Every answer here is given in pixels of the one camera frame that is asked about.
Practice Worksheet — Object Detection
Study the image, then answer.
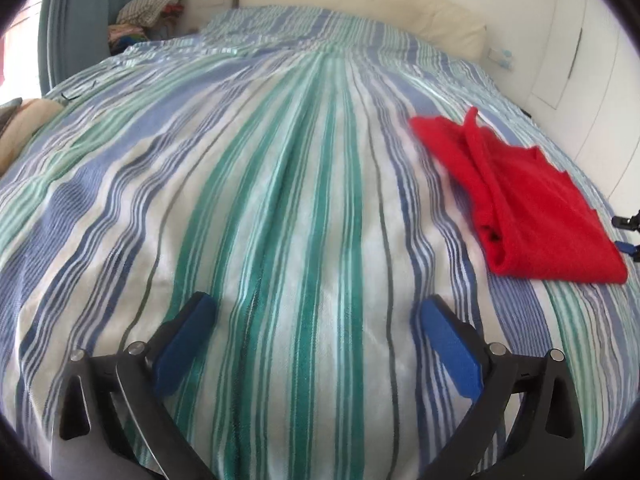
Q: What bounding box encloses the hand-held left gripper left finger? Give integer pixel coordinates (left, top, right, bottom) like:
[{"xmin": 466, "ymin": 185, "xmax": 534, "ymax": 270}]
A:
[{"xmin": 50, "ymin": 291, "xmax": 218, "ymax": 480}]

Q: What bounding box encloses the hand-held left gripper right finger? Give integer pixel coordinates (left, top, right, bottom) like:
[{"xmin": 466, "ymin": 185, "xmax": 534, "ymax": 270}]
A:
[{"xmin": 419, "ymin": 294, "xmax": 587, "ymax": 480}]

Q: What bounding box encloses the red sweater with white print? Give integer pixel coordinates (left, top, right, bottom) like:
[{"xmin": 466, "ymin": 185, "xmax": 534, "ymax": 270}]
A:
[{"xmin": 409, "ymin": 107, "xmax": 630, "ymax": 285}]

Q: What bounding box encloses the pile of clothes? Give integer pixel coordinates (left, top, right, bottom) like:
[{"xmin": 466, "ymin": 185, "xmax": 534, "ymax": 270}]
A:
[{"xmin": 107, "ymin": 0, "xmax": 191, "ymax": 56}]

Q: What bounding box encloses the white wardrobe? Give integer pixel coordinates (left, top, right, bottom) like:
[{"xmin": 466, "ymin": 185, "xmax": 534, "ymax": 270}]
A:
[{"xmin": 530, "ymin": 0, "xmax": 640, "ymax": 201}]

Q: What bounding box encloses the blue green striped bed sheet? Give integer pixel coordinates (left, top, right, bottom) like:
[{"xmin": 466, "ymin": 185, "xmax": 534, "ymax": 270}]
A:
[{"xmin": 0, "ymin": 4, "xmax": 640, "ymax": 480}]

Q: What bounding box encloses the beige cloth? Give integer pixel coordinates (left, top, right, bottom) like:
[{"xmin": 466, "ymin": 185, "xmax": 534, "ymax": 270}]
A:
[{"xmin": 0, "ymin": 97, "xmax": 66, "ymax": 173}]

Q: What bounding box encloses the cream padded headboard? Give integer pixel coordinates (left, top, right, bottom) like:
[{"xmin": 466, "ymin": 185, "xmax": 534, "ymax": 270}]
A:
[{"xmin": 234, "ymin": 0, "xmax": 488, "ymax": 63}]

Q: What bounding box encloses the blue curtain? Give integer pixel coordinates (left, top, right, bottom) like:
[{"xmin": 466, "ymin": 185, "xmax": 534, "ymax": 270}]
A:
[{"xmin": 37, "ymin": 0, "xmax": 168, "ymax": 96}]

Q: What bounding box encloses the wall switch panel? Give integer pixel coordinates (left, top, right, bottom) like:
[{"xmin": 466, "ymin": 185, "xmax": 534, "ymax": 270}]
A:
[{"xmin": 487, "ymin": 46, "xmax": 516, "ymax": 70}]

